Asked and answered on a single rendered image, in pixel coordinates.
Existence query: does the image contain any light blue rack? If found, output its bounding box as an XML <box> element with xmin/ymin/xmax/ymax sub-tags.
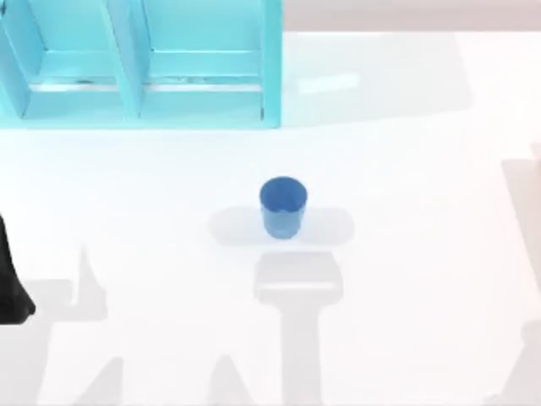
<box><xmin>0</xmin><ymin>0</ymin><xmax>283</xmax><ymax>131</ymax></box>

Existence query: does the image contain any blue cup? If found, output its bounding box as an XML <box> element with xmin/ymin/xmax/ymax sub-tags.
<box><xmin>259</xmin><ymin>176</ymin><xmax>309</xmax><ymax>242</ymax></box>

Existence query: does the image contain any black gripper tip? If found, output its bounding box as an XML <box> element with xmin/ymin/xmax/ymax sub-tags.
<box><xmin>0</xmin><ymin>216</ymin><xmax>36</xmax><ymax>326</ymax></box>

